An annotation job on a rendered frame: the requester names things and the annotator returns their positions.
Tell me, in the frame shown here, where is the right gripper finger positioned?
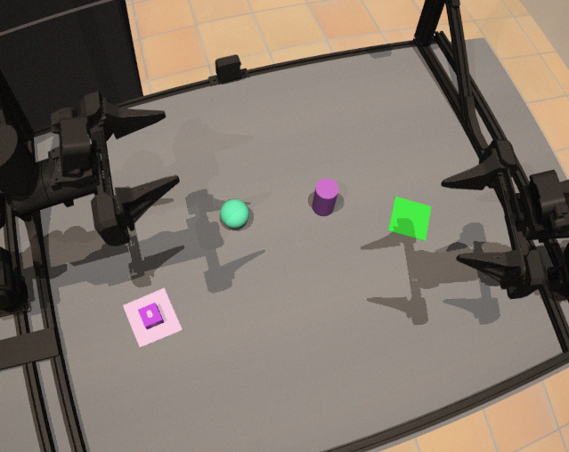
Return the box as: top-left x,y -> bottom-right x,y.
102,97 -> 166,139
115,175 -> 180,231

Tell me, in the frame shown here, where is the pink square pad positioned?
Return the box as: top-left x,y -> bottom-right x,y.
123,288 -> 182,347

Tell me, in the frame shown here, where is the green rectangle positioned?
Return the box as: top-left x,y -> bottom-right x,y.
388,197 -> 431,241

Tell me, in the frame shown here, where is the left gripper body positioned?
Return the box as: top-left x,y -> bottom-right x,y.
479,139 -> 565,299

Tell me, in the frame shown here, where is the green ball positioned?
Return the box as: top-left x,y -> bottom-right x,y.
220,199 -> 249,229

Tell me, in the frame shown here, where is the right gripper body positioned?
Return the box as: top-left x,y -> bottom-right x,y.
42,91 -> 130,246

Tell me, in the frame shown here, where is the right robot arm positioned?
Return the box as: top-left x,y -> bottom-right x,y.
0,107 -> 95,318

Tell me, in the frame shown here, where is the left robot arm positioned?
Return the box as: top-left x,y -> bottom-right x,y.
519,170 -> 569,301

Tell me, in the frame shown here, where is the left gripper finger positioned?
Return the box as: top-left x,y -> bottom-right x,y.
456,248 -> 526,289
441,148 -> 501,190

